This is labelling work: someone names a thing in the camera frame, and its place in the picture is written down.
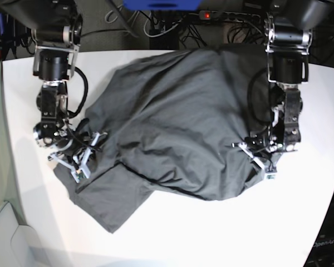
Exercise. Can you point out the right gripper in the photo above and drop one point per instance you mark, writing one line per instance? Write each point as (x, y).
(75, 156)

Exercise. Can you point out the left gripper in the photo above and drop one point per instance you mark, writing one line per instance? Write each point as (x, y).
(261, 147)

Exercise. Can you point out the dark grey t-shirt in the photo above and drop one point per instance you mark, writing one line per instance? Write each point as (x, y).
(171, 121)

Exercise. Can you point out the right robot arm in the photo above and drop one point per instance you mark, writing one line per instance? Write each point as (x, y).
(56, 28)

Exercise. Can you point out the grey chair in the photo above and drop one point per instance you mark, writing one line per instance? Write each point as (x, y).
(19, 244)

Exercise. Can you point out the black power strip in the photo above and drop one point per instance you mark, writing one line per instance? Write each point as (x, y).
(228, 17)

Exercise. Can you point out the blue box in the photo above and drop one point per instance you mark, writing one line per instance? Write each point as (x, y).
(162, 5)

